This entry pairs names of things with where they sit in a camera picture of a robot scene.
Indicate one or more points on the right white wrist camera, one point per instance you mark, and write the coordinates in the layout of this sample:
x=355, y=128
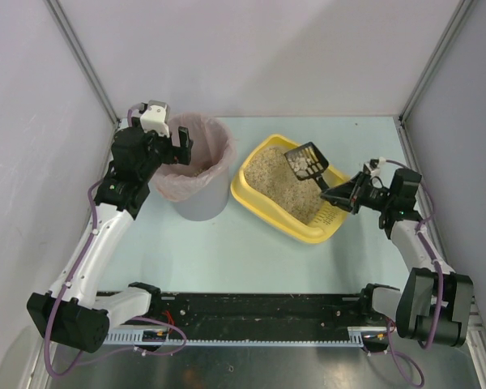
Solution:
x=373, y=166

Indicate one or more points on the beige cat litter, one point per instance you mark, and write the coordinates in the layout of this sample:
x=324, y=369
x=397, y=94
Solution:
x=268, y=173

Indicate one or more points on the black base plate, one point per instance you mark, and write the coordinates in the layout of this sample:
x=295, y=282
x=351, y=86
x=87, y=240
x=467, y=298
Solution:
x=265, y=318

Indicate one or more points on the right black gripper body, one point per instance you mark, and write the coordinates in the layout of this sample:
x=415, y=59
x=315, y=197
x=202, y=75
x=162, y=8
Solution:
x=357, y=193

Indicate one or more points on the pink plastic bin liner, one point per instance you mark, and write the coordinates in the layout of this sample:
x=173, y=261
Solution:
x=214, y=150

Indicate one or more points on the grey trash bin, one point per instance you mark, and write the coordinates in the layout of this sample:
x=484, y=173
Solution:
x=207, y=203

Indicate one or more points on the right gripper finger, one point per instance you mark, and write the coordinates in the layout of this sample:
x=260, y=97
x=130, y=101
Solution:
x=344, y=204
x=341, y=191

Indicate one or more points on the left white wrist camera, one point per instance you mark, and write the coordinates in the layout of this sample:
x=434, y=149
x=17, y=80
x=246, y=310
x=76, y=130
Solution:
x=150, y=116

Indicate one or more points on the black slotted litter scoop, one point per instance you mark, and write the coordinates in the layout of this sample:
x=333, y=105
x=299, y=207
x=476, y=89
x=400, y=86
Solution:
x=308, y=163

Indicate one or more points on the right aluminium frame post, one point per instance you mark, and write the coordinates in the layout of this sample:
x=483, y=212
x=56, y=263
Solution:
x=449, y=35

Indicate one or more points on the yellow litter box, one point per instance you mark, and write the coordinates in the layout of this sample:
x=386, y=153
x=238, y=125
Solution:
x=325, y=223

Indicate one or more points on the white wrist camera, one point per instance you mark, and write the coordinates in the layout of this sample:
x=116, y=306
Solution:
x=150, y=116
x=373, y=166

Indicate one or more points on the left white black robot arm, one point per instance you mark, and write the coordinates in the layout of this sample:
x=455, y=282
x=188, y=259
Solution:
x=71, y=313

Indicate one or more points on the left aluminium frame post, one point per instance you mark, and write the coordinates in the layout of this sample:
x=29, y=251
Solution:
x=62, y=21

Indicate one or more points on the aluminium frame post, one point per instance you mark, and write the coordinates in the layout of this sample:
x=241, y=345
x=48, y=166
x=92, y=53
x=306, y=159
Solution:
x=62, y=21
x=449, y=35

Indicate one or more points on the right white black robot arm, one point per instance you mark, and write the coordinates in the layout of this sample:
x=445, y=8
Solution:
x=434, y=306

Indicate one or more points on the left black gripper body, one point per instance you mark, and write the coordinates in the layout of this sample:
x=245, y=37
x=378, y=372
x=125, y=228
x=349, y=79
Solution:
x=171, y=147

